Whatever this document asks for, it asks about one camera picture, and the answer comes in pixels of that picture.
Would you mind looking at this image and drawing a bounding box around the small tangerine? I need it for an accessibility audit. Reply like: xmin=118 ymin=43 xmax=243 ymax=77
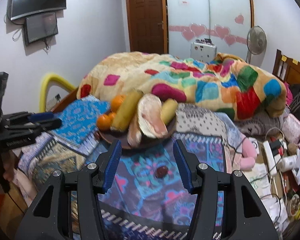
xmin=96 ymin=114 xmax=112 ymax=131
xmin=108 ymin=112 xmax=116 ymax=122

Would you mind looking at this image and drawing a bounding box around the small pomelo segment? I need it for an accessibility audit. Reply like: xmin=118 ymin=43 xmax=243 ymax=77
xmin=127 ymin=119 xmax=142 ymax=148

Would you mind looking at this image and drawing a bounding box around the large pomelo segment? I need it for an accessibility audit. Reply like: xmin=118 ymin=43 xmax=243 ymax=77
xmin=137 ymin=94 xmax=168 ymax=139

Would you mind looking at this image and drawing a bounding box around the yellow foam tube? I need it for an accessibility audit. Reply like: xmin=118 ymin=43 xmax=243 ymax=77
xmin=39 ymin=72 xmax=77 ymax=112

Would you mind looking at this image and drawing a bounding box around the blue patterned cloth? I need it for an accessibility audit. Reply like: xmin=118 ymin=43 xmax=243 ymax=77
xmin=49 ymin=95 xmax=110 ymax=156

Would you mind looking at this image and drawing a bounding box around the dark red jujube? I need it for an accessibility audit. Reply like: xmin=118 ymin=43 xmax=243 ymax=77
xmin=155 ymin=165 xmax=168 ymax=179

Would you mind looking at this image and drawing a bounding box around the round dark brown plate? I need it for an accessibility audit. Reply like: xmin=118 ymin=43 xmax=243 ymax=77
xmin=96 ymin=109 xmax=176 ymax=150

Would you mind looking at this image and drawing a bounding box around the pink plush toy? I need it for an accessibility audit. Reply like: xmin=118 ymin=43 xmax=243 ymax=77
xmin=240 ymin=134 xmax=257 ymax=171

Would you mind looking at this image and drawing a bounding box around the white patterned pillow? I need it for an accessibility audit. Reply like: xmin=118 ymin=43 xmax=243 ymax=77
xmin=175 ymin=103 xmax=228 ymax=142

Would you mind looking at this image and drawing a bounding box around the white power strip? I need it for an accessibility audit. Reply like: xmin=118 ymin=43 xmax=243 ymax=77
xmin=263 ymin=141 xmax=277 ymax=178

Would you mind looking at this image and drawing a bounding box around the large orange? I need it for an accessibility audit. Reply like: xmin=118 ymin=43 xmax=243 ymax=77
xmin=110 ymin=95 xmax=126 ymax=113

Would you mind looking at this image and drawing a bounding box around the white bottle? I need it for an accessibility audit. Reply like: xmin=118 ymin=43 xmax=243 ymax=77
xmin=279 ymin=155 xmax=298 ymax=172

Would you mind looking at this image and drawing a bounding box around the colourful patchwork blanket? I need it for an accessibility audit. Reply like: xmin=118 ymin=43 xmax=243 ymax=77
xmin=77 ymin=52 xmax=287 ymax=121

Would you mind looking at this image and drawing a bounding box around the white box appliance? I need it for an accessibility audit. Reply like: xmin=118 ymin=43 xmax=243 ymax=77
xmin=190 ymin=38 xmax=217 ymax=62

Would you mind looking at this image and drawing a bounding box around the wooden headboard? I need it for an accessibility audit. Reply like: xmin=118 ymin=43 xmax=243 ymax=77
xmin=272 ymin=50 xmax=300 ymax=86

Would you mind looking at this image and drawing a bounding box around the white standing fan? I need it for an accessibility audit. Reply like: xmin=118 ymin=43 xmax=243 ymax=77
xmin=246 ymin=25 xmax=267 ymax=63

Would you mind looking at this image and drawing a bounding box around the brown wooden door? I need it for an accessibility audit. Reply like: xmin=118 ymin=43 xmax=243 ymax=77
xmin=126 ymin=0 xmax=167 ymax=54

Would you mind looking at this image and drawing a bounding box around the wardrobe with pink hearts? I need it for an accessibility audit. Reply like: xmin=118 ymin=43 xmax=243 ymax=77
xmin=167 ymin=0 xmax=252 ymax=59

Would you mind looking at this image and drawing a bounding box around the small wall monitor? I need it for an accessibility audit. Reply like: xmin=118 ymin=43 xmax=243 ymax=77
xmin=23 ymin=12 xmax=58 ymax=46

